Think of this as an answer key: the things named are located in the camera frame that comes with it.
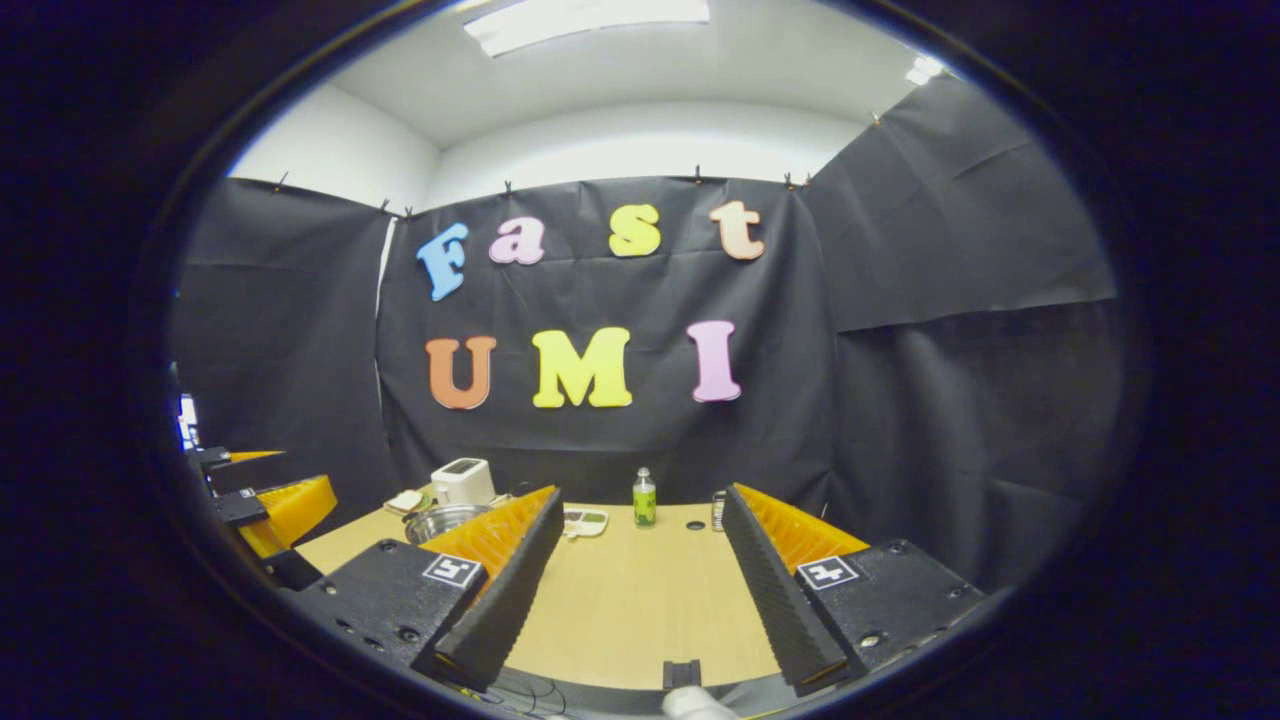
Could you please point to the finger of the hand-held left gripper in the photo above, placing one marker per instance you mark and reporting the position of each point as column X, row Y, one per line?
column 210, row 458
column 290, row 510

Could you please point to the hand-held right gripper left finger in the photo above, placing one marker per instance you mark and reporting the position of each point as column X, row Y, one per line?
column 510, row 600

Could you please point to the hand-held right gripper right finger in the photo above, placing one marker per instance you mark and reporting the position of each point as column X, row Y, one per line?
column 775, row 600

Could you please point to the stainless steel pot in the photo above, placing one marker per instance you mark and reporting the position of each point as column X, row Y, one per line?
column 440, row 522

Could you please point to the white divided bean tray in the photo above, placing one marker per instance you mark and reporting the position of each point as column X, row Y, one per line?
column 588, row 522

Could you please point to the beige bread slice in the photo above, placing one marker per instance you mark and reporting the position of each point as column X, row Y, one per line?
column 405, row 501

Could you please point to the white toaster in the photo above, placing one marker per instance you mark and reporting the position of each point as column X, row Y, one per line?
column 463, row 485

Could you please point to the white rounded object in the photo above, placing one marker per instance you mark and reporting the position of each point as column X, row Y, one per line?
column 695, row 705

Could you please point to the green label drink bottle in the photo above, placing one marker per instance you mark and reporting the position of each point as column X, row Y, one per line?
column 644, row 505

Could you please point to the black backdrop cloth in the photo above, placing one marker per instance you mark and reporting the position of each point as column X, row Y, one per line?
column 900, row 400

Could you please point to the small ceiling light panel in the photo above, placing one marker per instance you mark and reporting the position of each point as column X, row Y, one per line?
column 924, row 70

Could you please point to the long ceiling light panel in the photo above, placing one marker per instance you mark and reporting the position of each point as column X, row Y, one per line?
column 585, row 22

